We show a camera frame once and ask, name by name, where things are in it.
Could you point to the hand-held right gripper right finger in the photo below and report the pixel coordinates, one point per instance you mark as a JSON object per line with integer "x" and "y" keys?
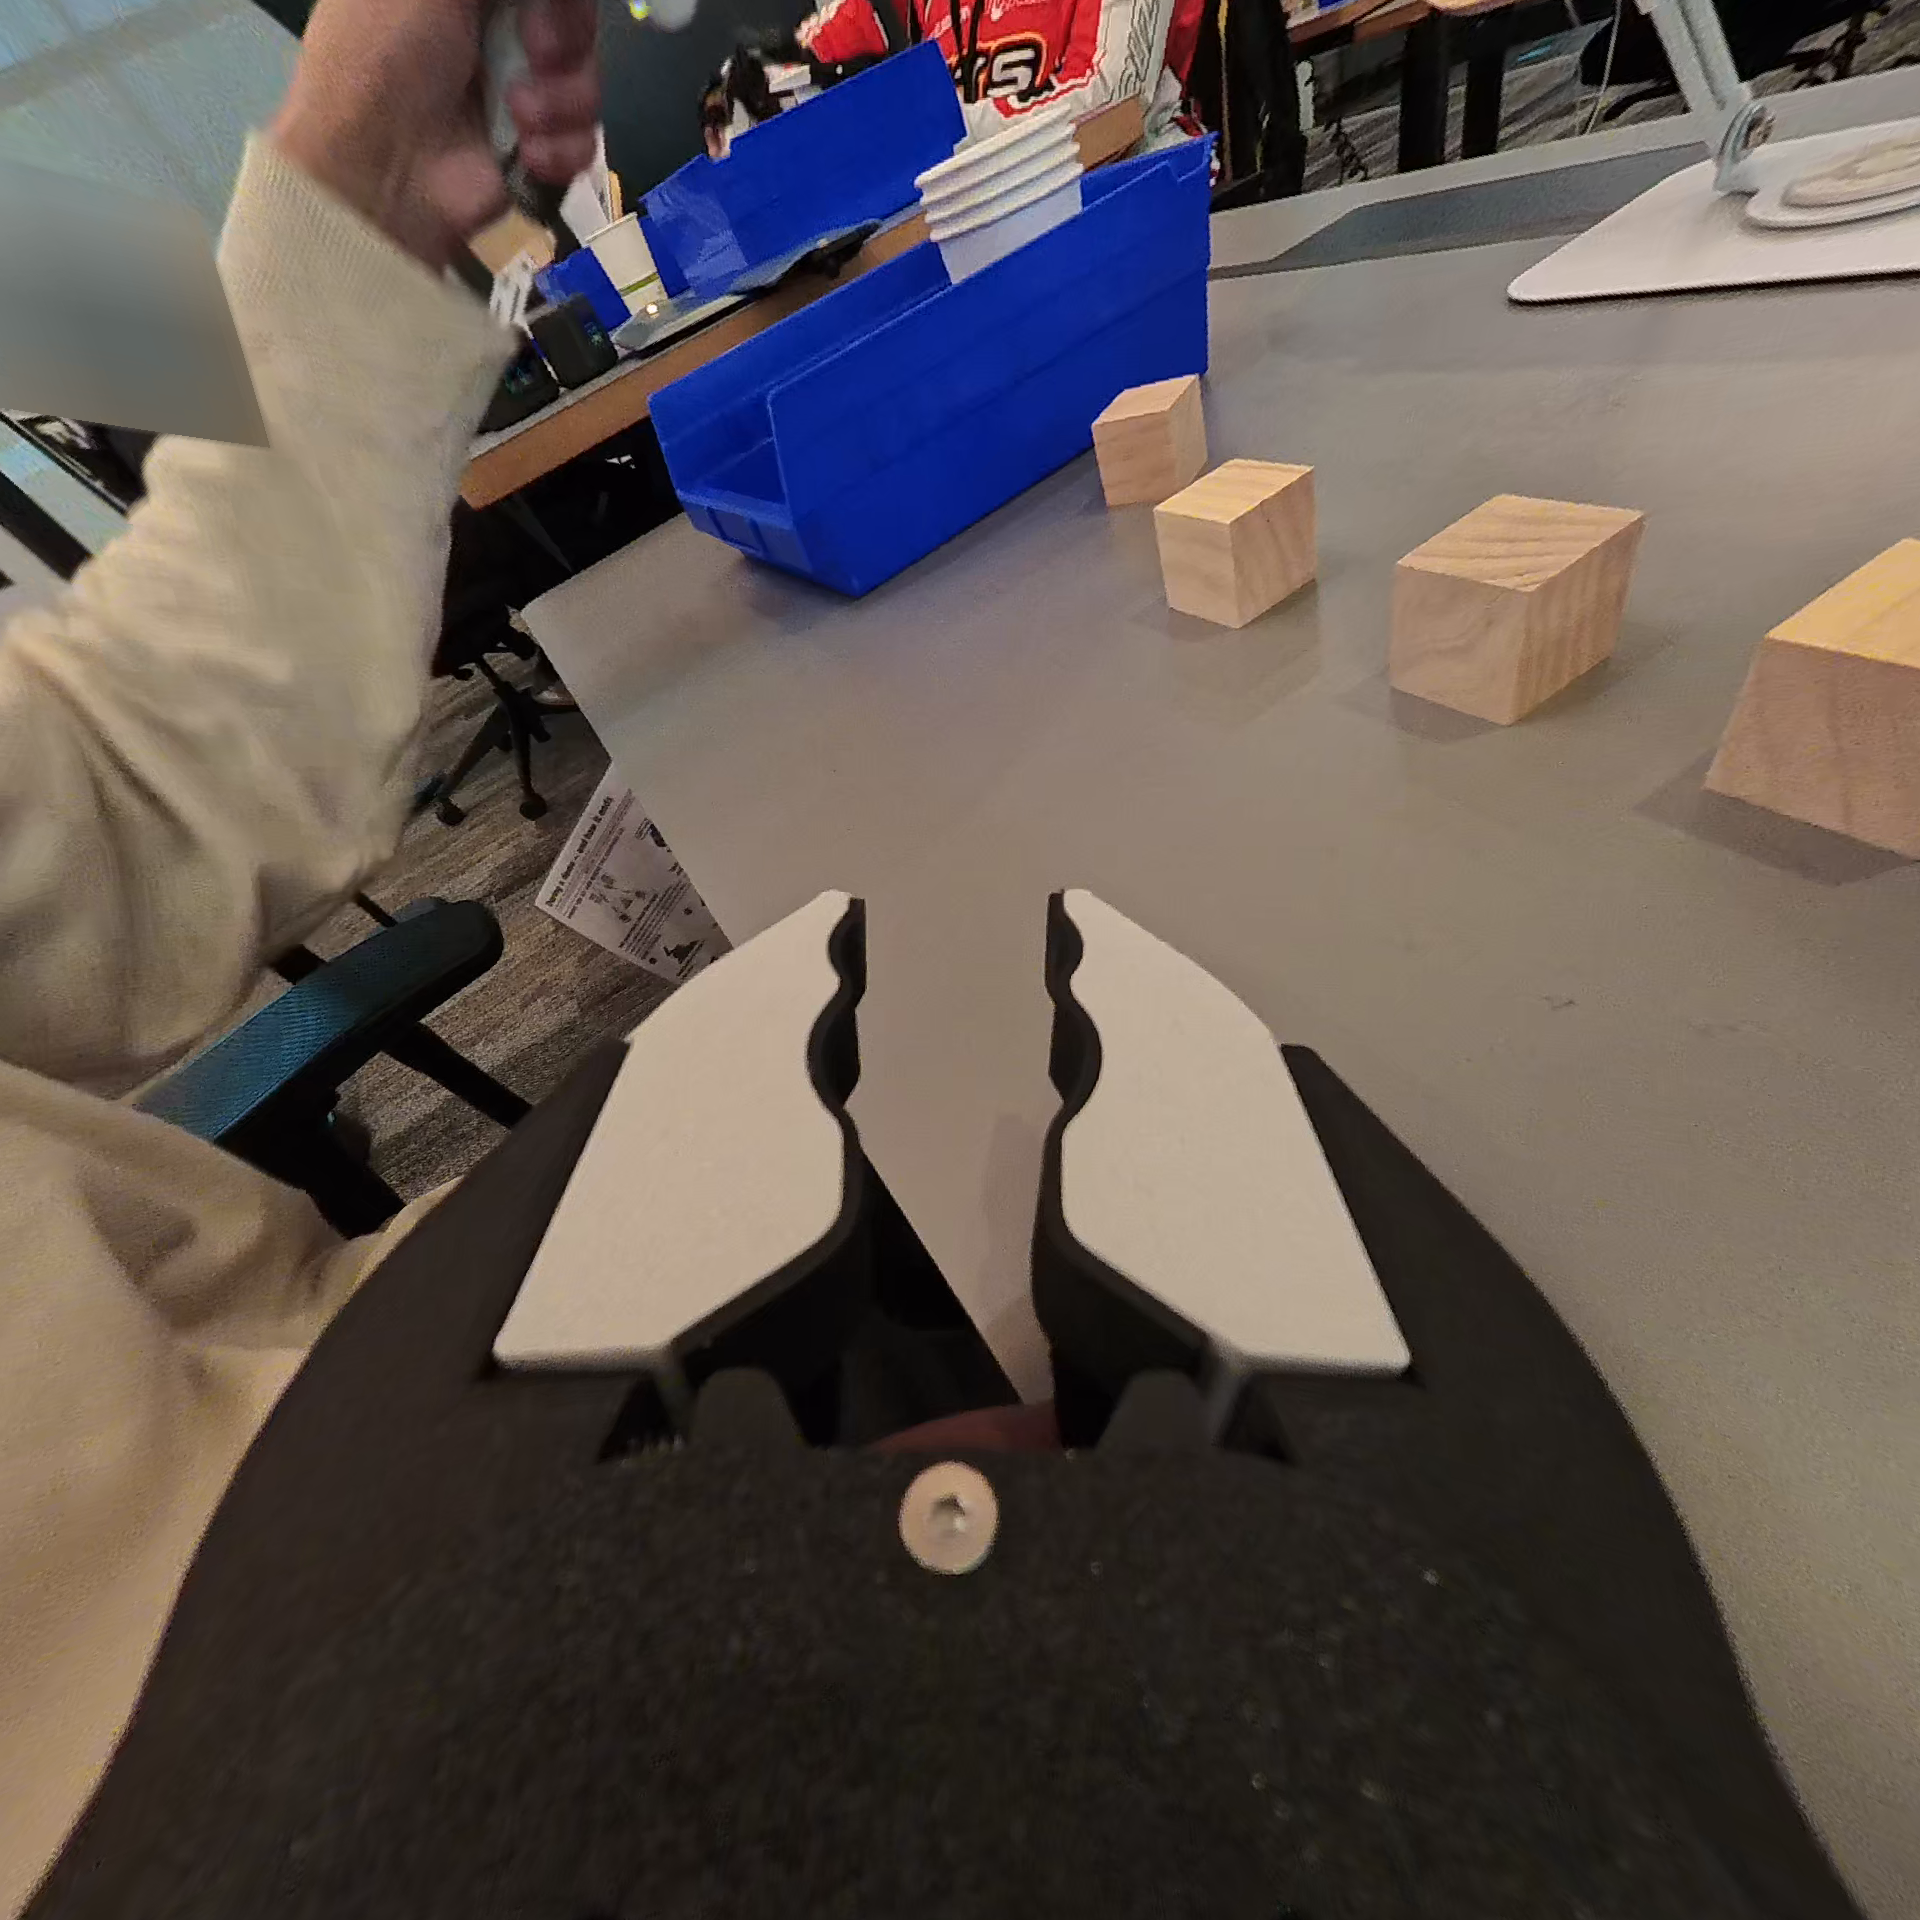
{"x": 1215, "y": 1142}

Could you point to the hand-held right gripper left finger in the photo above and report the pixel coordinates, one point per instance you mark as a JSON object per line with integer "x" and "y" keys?
{"x": 705, "y": 1142}

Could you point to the stack of white paper cups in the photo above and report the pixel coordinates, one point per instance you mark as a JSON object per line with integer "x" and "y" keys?
{"x": 1020, "y": 243}

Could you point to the person's left forearm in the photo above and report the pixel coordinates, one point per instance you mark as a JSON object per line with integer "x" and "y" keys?
{"x": 225, "y": 675}

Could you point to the person's left hand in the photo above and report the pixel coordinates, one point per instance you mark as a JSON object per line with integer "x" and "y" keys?
{"x": 388, "y": 106}

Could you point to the small paper cup green band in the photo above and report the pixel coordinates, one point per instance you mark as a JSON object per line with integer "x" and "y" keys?
{"x": 618, "y": 265}

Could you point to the small blue plastic bin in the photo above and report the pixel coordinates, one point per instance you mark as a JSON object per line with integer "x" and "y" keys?
{"x": 578, "y": 284}

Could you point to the printed paper sheet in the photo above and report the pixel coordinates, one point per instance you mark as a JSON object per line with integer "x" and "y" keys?
{"x": 639, "y": 886}

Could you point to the black charger device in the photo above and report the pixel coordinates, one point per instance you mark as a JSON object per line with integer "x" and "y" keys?
{"x": 518, "y": 395}
{"x": 570, "y": 339}

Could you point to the long blue plastic bin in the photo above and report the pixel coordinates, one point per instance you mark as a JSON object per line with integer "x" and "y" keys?
{"x": 810, "y": 149}

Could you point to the black tablet device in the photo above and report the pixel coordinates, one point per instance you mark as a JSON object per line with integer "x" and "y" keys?
{"x": 705, "y": 317}

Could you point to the wood-edged neighbouring table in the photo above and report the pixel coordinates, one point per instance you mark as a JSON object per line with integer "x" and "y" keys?
{"x": 600, "y": 429}

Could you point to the black office chair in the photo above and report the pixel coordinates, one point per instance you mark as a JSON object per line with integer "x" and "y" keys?
{"x": 329, "y": 990}

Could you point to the black swivel chair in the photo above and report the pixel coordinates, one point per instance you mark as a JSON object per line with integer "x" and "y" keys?
{"x": 511, "y": 705}

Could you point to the wooden cube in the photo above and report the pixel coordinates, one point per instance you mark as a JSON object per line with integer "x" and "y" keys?
{"x": 1500, "y": 615}
{"x": 1148, "y": 443}
{"x": 1231, "y": 547}
{"x": 1828, "y": 721}

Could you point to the person's cream sweater torso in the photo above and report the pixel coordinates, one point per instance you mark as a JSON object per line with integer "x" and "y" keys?
{"x": 89, "y": 1349}

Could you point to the white document stand wooden board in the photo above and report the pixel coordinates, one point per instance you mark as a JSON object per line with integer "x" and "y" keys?
{"x": 1650, "y": 241}

